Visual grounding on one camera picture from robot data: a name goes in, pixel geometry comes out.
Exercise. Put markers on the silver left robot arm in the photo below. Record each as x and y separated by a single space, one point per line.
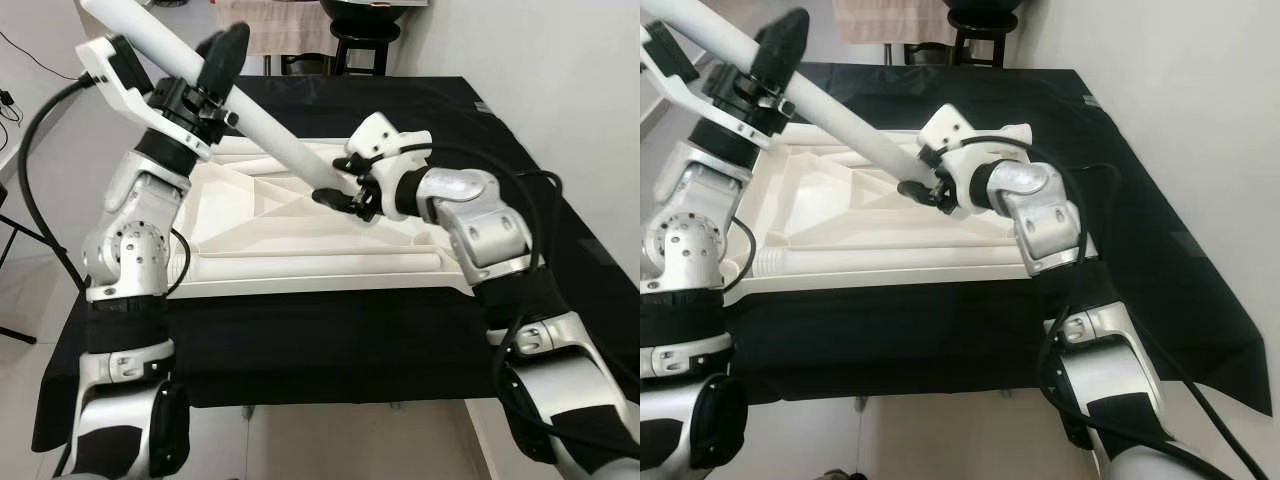
685 235
130 250

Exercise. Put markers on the white plastic children table top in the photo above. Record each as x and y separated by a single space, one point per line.
830 210
250 205

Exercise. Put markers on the beige hanging towel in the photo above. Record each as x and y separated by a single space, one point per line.
290 25
890 20

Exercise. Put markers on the black round stool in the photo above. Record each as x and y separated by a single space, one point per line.
365 35
985 30

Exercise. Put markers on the black table cloth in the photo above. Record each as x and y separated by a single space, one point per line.
330 340
900 340

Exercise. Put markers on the dark left robot foot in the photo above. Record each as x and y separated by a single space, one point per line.
842 474

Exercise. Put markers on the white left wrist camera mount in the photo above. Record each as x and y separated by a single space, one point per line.
140 110
700 105

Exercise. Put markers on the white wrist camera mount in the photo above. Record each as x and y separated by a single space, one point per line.
700 105
945 125
378 135
140 110

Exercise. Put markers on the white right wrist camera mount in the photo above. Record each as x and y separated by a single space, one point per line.
378 135
945 125

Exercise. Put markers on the black metal rack frame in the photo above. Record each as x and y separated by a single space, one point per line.
925 55
305 65

